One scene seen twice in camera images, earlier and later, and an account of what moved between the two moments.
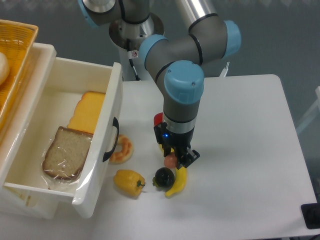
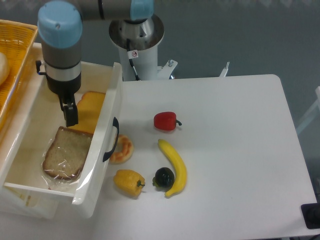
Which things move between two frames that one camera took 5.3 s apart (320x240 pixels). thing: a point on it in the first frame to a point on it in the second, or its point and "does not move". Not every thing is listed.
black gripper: (179, 141) to (65, 90)
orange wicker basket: (17, 42) does not move
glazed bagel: (125, 154) does not move
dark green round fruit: (164, 178) does not move
